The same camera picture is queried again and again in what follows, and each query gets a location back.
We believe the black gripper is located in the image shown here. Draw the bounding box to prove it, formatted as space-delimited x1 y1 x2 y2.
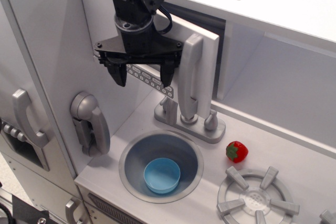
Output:
94 18 183 87

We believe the white microwave door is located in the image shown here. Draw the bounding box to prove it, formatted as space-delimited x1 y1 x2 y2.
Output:
83 0 219 119

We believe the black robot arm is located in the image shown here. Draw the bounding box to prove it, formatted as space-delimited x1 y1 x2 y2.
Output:
94 0 183 87

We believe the round grey sink basin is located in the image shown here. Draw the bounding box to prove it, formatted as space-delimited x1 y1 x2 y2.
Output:
119 130 204 204

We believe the grey toy faucet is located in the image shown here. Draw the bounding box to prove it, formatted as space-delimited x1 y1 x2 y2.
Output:
154 97 226 144

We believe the light blue bowl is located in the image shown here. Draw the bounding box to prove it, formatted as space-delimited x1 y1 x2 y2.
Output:
143 158 181 194

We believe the white toy kitchen cabinet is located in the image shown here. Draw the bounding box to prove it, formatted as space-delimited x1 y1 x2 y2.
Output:
1 0 335 223

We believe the red toy strawberry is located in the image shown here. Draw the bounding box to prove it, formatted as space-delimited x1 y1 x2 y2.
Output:
226 141 249 163

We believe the grey toy stove burner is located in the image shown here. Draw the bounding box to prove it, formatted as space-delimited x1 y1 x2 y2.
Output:
217 166 300 223

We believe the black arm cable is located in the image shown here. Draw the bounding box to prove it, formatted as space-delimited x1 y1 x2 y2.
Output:
153 6 174 35

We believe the grey fridge door handle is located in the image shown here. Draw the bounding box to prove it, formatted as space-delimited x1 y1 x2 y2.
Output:
12 89 49 148

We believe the grey oven door handle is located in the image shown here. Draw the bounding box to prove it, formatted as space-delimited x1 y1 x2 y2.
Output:
65 199 83 224

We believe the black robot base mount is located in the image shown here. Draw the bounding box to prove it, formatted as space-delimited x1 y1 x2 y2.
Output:
1 189 55 224

